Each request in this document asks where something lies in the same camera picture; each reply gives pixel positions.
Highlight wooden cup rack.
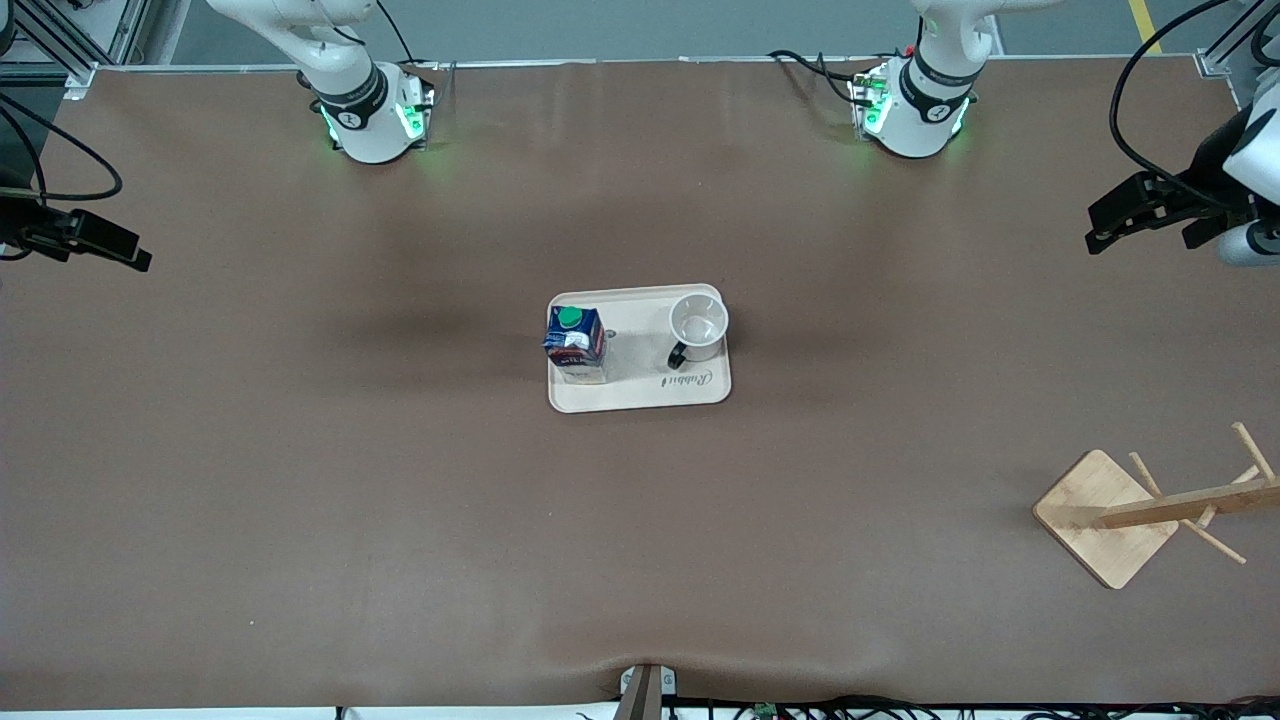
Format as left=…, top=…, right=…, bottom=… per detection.
left=1032, top=421, right=1280, bottom=591

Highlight yellow floor tape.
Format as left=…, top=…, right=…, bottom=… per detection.
left=1128, top=0, right=1166, bottom=56

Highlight brown table cover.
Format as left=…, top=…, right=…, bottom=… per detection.
left=0, top=55, right=1280, bottom=713

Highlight black base cables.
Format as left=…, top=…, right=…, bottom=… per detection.
left=768, top=48, right=873, bottom=109

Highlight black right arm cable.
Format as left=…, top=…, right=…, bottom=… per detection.
left=0, top=90, right=124, bottom=201

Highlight blue milk carton green cap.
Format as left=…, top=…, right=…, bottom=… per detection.
left=543, top=305, right=609, bottom=386

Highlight white cup black handle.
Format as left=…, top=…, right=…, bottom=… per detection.
left=667, top=293, right=730, bottom=369

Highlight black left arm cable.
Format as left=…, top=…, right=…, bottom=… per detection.
left=1112, top=0, right=1280, bottom=213

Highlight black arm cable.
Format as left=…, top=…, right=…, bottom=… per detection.
left=1112, top=0, right=1280, bottom=213
left=0, top=90, right=124, bottom=201

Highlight beige rectangular tray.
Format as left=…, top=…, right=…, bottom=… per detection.
left=547, top=283, right=733, bottom=415

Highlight aluminium frame profile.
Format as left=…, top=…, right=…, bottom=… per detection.
left=1195, top=0, right=1280, bottom=81
left=0, top=0, right=151, bottom=101

